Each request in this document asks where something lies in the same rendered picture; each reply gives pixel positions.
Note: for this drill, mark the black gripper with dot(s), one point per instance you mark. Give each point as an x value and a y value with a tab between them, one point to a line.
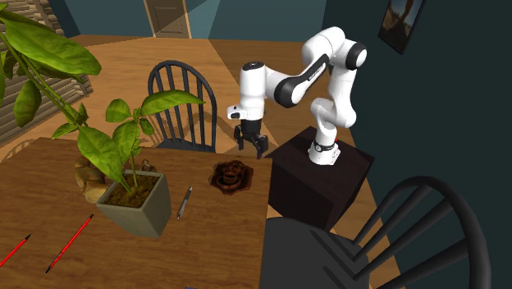
251	127

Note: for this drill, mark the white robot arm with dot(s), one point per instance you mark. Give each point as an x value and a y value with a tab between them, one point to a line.
252	92

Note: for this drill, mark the brown rose-shaped object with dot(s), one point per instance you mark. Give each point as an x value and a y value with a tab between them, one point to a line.
232	177

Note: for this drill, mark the dark spindle-back chair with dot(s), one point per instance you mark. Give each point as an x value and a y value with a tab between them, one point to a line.
182	108
360	252

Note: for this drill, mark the dark robot stand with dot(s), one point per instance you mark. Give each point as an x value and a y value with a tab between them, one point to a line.
316	188

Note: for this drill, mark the grey pen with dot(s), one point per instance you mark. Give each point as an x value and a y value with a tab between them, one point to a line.
184	202

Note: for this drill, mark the wooden table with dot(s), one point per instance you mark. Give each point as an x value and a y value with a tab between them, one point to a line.
216	240

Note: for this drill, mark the green plant in grey pot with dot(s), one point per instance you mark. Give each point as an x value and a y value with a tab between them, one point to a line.
132	200

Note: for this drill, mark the beige door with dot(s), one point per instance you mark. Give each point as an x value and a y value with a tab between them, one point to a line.
167	18

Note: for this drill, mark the tan rock-like object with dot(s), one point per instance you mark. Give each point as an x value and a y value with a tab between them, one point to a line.
88	182

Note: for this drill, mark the red pencil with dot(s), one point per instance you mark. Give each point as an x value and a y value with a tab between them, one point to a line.
14	250
69	243

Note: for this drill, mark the framed wall picture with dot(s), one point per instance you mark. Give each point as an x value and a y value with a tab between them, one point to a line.
401	22

